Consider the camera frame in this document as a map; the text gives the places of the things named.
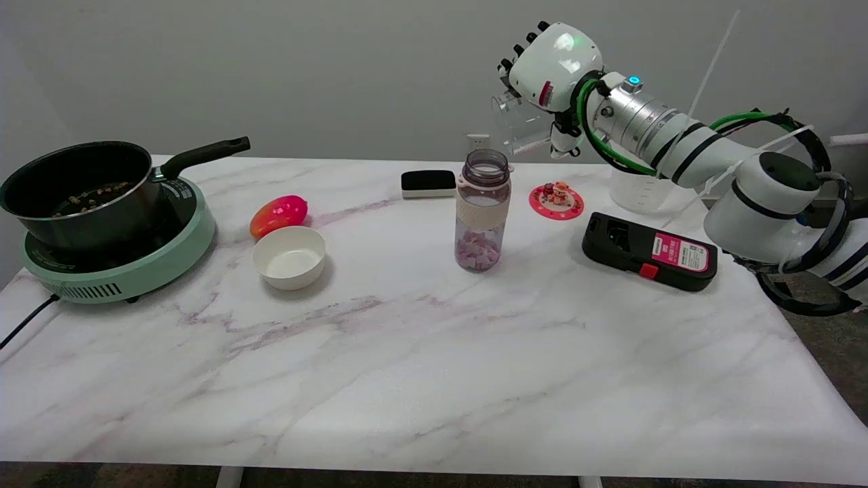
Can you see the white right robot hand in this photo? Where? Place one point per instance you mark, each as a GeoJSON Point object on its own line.
{"type": "Point", "coordinates": [556, 64]}

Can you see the small clear measuring cup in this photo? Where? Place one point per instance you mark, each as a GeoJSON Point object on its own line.
{"type": "Point", "coordinates": [519, 125]}

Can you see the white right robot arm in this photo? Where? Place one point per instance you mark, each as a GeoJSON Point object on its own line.
{"type": "Point", "coordinates": [705, 152]}

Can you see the large translucent measuring jug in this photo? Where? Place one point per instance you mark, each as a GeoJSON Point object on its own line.
{"type": "Point", "coordinates": [637, 193]}

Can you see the pink round coaster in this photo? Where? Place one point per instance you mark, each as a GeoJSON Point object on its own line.
{"type": "Point", "coordinates": [568, 207]}

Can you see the clear purple water bottle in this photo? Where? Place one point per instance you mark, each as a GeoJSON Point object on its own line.
{"type": "Point", "coordinates": [482, 217]}

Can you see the black white board eraser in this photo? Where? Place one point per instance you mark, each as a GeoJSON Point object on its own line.
{"type": "Point", "coordinates": [428, 183]}

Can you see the black device with pink label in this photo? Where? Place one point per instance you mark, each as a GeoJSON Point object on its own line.
{"type": "Point", "coordinates": [644, 251]}

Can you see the pink white candy pieces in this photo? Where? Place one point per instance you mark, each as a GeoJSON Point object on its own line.
{"type": "Point", "coordinates": [477, 256]}

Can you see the white pipe end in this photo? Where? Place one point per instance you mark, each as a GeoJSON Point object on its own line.
{"type": "Point", "coordinates": [851, 139]}

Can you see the red orange toy mango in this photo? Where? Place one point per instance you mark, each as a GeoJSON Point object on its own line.
{"type": "Point", "coordinates": [278, 213]}

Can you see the white round bowl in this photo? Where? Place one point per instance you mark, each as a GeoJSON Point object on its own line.
{"type": "Point", "coordinates": [289, 257]}

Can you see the white table leg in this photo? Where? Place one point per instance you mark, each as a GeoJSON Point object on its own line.
{"type": "Point", "coordinates": [590, 482]}
{"type": "Point", "coordinates": [229, 477]}

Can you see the mint green induction cooker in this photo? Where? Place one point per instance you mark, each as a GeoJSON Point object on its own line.
{"type": "Point", "coordinates": [169, 251]}

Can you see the brown beans pile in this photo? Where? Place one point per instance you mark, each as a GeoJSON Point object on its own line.
{"type": "Point", "coordinates": [91, 198]}

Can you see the white wall outlet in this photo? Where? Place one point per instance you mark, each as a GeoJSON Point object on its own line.
{"type": "Point", "coordinates": [477, 141]}

